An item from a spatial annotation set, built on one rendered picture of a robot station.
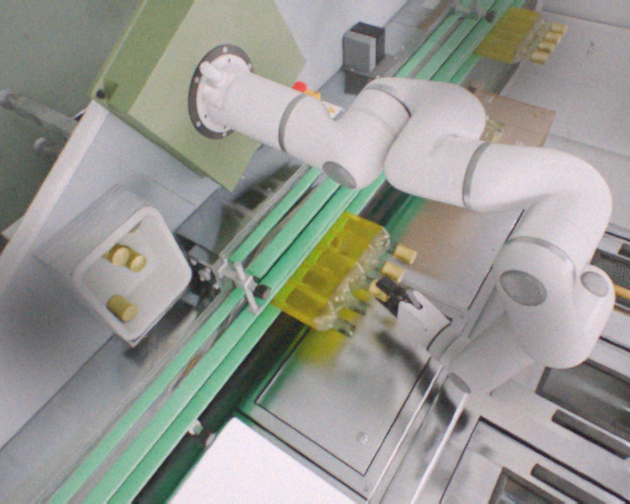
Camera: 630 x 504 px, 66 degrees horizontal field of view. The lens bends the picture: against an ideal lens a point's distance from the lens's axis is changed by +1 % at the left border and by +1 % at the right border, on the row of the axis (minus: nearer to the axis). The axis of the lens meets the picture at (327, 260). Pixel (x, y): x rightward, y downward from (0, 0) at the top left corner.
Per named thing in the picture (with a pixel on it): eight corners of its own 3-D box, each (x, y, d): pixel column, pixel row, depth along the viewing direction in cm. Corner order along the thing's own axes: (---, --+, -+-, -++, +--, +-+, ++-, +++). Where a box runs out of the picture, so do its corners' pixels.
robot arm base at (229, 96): (171, 109, 72) (250, 145, 67) (204, 29, 71) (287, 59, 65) (228, 139, 87) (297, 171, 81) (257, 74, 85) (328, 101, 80)
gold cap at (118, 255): (90, 247, 79) (108, 258, 78) (107, 233, 81) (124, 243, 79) (100, 259, 82) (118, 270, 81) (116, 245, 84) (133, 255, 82)
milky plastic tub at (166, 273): (99, 323, 91) (131, 345, 88) (31, 254, 73) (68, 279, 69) (164, 259, 99) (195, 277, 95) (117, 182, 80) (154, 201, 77)
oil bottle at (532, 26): (469, 32, 164) (553, 53, 153) (472, 16, 159) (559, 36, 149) (476, 24, 166) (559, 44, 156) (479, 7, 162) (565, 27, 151)
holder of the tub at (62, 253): (111, 334, 95) (138, 353, 93) (31, 253, 73) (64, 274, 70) (171, 273, 103) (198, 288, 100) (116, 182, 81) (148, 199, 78)
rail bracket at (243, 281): (225, 300, 100) (272, 327, 96) (202, 253, 87) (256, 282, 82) (234, 289, 102) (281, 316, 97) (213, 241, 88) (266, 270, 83)
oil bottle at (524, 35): (462, 41, 161) (547, 62, 151) (465, 24, 157) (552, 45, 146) (469, 32, 164) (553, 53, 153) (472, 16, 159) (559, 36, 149)
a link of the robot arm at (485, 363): (535, 283, 73) (478, 329, 92) (483, 332, 68) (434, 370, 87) (580, 325, 71) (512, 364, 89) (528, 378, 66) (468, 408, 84)
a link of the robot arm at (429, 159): (456, 176, 55) (518, 78, 59) (305, 143, 69) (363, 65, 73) (469, 224, 62) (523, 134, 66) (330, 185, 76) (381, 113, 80)
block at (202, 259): (197, 281, 101) (222, 296, 99) (183, 255, 94) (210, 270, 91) (208, 269, 103) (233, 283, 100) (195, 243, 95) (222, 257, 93)
